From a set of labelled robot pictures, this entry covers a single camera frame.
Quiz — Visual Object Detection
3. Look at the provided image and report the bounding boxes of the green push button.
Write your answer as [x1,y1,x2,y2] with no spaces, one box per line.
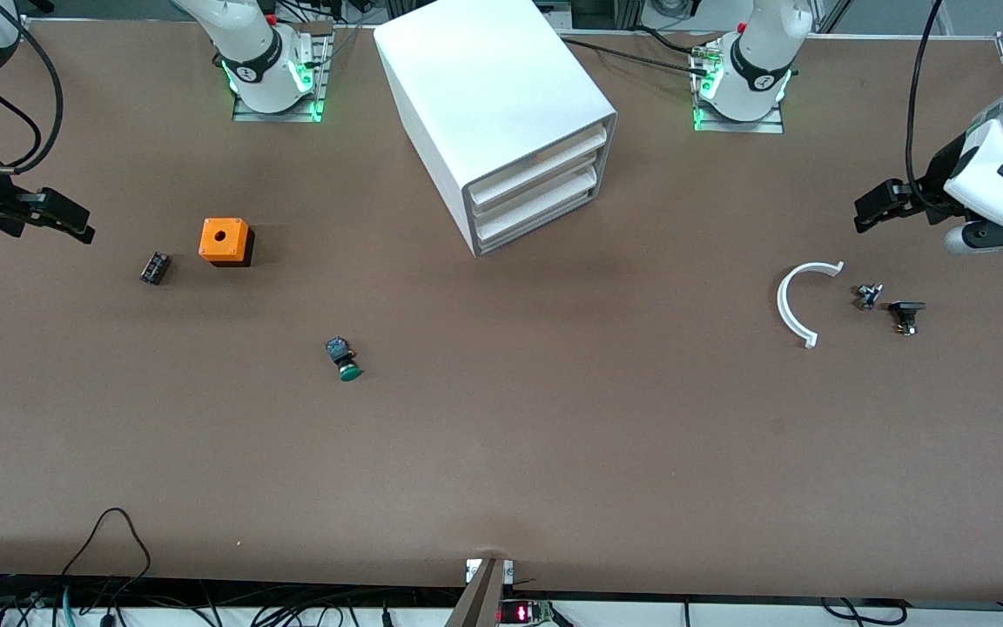
[325,337,364,382]

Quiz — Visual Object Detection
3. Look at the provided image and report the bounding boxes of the white lowest cabinet drawer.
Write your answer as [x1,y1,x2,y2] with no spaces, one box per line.
[475,183,596,252]

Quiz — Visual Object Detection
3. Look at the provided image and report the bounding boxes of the white middle cabinet drawer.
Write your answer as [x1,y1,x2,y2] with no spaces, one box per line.
[472,161,600,229]

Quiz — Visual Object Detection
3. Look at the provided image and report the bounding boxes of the white highest cabinet drawer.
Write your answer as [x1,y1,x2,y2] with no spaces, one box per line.
[469,124,609,208]

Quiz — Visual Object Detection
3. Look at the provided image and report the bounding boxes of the white drawer cabinet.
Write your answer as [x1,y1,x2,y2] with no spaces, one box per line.
[374,0,618,258]

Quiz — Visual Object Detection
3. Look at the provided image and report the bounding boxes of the small black contact block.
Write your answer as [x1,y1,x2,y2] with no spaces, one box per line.
[888,300,926,337]

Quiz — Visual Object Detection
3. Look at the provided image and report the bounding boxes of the white curved plastic part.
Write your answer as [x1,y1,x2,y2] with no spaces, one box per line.
[777,261,845,349]

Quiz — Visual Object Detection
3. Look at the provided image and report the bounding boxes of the orange box with hole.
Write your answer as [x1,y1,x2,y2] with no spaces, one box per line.
[199,218,254,267]

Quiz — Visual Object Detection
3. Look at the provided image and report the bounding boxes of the red lit electronic device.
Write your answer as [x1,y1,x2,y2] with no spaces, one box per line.
[499,599,556,627]

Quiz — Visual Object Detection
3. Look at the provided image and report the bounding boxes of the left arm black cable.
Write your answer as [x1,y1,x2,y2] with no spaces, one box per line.
[905,0,946,210]

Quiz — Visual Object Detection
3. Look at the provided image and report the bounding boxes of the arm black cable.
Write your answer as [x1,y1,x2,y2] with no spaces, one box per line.
[905,0,946,210]
[0,0,65,172]

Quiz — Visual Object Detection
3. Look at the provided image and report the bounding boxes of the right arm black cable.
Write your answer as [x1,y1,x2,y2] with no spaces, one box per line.
[0,0,65,172]

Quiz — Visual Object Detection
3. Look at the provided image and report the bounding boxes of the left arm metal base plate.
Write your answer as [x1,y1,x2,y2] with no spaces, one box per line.
[690,44,786,135]

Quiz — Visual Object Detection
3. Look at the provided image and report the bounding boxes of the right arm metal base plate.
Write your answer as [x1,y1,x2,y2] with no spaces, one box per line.
[232,35,330,124]

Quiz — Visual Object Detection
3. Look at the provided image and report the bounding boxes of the black base power cable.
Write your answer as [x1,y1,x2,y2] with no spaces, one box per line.
[561,35,716,78]

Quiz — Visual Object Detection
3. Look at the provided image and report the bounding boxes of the black looped cable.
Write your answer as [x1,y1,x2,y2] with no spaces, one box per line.
[62,508,152,603]

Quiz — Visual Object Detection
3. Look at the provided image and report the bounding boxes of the camera mount post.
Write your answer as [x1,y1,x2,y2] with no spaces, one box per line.
[445,557,515,627]

